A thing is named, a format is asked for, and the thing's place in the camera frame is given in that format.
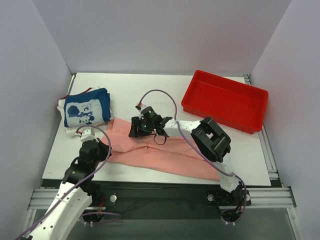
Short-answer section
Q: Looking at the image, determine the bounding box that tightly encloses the purple cable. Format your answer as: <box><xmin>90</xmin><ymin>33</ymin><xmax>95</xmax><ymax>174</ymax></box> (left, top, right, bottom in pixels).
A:
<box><xmin>14</xmin><ymin>125</ymin><xmax>123</xmax><ymax>240</ymax></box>
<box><xmin>137</xmin><ymin>89</ymin><xmax>250</xmax><ymax>223</ymax></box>

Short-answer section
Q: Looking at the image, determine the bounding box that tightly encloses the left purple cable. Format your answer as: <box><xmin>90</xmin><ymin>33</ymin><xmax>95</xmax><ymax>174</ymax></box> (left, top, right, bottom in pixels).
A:
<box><xmin>14</xmin><ymin>125</ymin><xmax>123</xmax><ymax>240</ymax></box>

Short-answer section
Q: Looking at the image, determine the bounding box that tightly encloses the pink t shirt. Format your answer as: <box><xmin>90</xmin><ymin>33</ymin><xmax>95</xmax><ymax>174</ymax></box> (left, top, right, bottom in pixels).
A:
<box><xmin>106</xmin><ymin>117</ymin><xmax>220</xmax><ymax>181</ymax></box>

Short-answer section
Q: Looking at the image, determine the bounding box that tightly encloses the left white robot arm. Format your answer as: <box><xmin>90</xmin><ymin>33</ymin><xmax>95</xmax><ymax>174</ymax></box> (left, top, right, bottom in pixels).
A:
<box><xmin>18</xmin><ymin>139</ymin><xmax>112</xmax><ymax>240</ymax></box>

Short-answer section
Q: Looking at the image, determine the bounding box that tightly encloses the right aluminium frame rail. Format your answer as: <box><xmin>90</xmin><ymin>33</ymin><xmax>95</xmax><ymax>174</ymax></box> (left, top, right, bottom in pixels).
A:
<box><xmin>243</xmin><ymin>73</ymin><xmax>297</xmax><ymax>208</ymax></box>

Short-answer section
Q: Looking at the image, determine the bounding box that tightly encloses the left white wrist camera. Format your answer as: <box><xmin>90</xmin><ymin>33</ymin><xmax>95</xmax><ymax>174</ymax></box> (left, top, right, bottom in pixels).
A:
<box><xmin>76</xmin><ymin>127</ymin><xmax>96</xmax><ymax>143</ymax></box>

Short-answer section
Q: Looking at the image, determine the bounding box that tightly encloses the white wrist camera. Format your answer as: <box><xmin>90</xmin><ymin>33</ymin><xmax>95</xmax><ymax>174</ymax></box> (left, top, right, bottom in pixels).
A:
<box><xmin>76</xmin><ymin>127</ymin><xmax>96</xmax><ymax>143</ymax></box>
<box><xmin>135</xmin><ymin>102</ymin><xmax>148</xmax><ymax>112</ymax></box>

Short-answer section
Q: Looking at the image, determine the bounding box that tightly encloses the red plastic bin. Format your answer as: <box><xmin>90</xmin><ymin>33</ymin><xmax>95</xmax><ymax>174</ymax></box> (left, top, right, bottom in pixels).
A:
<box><xmin>181</xmin><ymin>70</ymin><xmax>269</xmax><ymax>134</ymax></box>

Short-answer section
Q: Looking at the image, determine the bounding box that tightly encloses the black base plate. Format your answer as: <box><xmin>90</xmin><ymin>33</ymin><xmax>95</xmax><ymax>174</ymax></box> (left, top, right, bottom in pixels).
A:
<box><xmin>88</xmin><ymin>181</ymin><xmax>251</xmax><ymax>220</ymax></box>

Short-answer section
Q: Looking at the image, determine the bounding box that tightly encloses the aluminium frame rail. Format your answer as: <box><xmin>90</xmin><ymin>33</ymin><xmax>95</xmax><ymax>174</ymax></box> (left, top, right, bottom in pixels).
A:
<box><xmin>27</xmin><ymin>188</ymin><xmax>58</xmax><ymax>210</ymax></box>
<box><xmin>243</xmin><ymin>73</ymin><xmax>297</xmax><ymax>208</ymax></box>

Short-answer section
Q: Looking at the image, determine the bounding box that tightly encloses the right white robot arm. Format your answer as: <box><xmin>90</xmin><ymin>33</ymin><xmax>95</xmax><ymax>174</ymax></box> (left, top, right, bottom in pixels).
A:
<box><xmin>128</xmin><ymin>104</ymin><xmax>246</xmax><ymax>204</ymax></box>

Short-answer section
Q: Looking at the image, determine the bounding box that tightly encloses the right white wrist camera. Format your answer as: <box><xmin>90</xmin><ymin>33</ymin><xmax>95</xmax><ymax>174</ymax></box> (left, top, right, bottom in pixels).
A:
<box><xmin>135</xmin><ymin>102</ymin><xmax>148</xmax><ymax>112</ymax></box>

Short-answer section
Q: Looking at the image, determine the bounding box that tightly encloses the folded blue printed t shirt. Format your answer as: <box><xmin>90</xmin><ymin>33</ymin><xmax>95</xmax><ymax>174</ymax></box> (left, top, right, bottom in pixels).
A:
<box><xmin>62</xmin><ymin>87</ymin><xmax>112</xmax><ymax>128</ymax></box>

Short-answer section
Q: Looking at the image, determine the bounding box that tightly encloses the front aluminium frame rail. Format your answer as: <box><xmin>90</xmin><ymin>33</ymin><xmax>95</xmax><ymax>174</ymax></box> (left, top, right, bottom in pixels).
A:
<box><xmin>27</xmin><ymin>188</ymin><xmax>58</xmax><ymax>210</ymax></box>

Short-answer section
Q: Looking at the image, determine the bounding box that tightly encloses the folded white t shirt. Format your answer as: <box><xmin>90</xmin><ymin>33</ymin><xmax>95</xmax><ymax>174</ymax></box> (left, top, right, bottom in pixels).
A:
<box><xmin>57</xmin><ymin>86</ymin><xmax>112</xmax><ymax>138</ymax></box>

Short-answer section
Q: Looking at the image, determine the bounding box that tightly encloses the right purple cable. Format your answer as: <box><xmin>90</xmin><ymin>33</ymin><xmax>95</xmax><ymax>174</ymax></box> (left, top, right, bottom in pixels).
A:
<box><xmin>137</xmin><ymin>89</ymin><xmax>250</xmax><ymax>223</ymax></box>

